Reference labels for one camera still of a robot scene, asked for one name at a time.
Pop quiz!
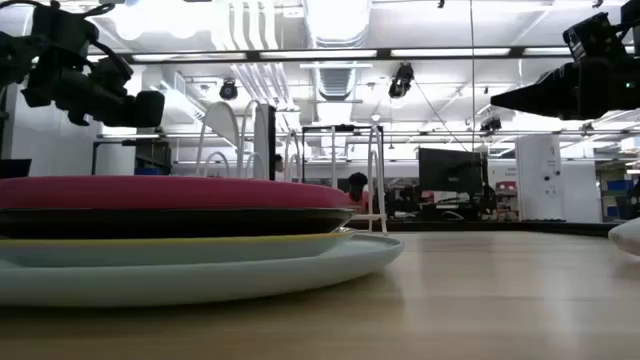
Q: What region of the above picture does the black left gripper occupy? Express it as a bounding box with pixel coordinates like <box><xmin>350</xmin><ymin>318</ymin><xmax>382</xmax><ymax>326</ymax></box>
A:
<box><xmin>22</xmin><ymin>55</ymin><xmax>167</xmax><ymax>130</ymax></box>

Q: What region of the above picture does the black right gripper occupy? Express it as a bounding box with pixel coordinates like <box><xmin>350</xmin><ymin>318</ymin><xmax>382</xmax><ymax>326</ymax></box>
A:
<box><xmin>490</xmin><ymin>52</ymin><xmax>640</xmax><ymax>121</ymax></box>

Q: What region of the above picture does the pink plate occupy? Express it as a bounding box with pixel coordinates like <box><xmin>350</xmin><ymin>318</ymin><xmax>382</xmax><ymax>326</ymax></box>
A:
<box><xmin>0</xmin><ymin>174</ymin><xmax>359</xmax><ymax>211</ymax></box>

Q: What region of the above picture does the dark brown glazed plate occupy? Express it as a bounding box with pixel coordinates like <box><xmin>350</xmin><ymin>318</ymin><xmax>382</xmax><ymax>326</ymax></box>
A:
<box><xmin>0</xmin><ymin>207</ymin><xmax>357</xmax><ymax>240</ymax></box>

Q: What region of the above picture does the yellow patterned plate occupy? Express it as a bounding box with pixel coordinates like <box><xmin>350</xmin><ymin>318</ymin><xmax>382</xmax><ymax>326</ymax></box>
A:
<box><xmin>0</xmin><ymin>228</ymin><xmax>357</xmax><ymax>269</ymax></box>

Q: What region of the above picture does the large light blue plate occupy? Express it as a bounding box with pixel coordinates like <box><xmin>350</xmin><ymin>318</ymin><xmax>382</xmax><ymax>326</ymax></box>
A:
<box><xmin>0</xmin><ymin>233</ymin><xmax>405</xmax><ymax>307</ymax></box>

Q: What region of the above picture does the white cabinet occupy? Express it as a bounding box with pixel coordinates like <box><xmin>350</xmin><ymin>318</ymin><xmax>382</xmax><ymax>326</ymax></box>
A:
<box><xmin>514</xmin><ymin>133</ymin><xmax>567</xmax><ymax>222</ymax></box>

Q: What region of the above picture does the black monitor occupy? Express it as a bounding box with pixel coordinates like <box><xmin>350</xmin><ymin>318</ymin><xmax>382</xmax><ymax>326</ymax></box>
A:
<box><xmin>418</xmin><ymin>147</ymin><xmax>489</xmax><ymax>197</ymax></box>

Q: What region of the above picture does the black laptop screen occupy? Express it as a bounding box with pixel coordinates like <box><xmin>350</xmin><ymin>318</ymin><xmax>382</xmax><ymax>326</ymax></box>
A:
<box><xmin>0</xmin><ymin>158</ymin><xmax>32</xmax><ymax>180</ymax></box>

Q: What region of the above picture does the white striped cloth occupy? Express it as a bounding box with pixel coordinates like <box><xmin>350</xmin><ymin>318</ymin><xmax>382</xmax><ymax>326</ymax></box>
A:
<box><xmin>608</xmin><ymin>217</ymin><xmax>640</xmax><ymax>257</ymax></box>

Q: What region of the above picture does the white wire dish rack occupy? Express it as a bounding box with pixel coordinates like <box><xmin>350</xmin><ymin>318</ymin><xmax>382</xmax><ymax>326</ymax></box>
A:
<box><xmin>194</xmin><ymin>99</ymin><xmax>389</xmax><ymax>236</ymax></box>

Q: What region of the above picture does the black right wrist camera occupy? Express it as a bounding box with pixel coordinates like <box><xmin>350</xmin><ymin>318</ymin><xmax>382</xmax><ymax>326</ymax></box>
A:
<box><xmin>562</xmin><ymin>12</ymin><xmax>629</xmax><ymax>64</ymax></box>

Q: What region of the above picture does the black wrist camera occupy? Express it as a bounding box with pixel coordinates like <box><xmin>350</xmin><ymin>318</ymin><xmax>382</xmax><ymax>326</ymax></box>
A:
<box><xmin>562</xmin><ymin>12</ymin><xmax>629</xmax><ymax>64</ymax></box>
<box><xmin>29</xmin><ymin>0</ymin><xmax>101</xmax><ymax>57</ymax></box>

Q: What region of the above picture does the black hanging cable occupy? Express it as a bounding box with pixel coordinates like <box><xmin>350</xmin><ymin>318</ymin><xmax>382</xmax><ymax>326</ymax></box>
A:
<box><xmin>468</xmin><ymin>0</ymin><xmax>476</xmax><ymax>151</ymax></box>

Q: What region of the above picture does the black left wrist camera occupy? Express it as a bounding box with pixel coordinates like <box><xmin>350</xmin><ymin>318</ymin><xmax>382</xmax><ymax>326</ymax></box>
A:
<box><xmin>29</xmin><ymin>0</ymin><xmax>101</xmax><ymax>57</ymax></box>

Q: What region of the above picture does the black metal table frame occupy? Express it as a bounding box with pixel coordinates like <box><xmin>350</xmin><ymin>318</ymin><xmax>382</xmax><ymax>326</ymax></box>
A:
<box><xmin>344</xmin><ymin>219</ymin><xmax>621</xmax><ymax>239</ymax></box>

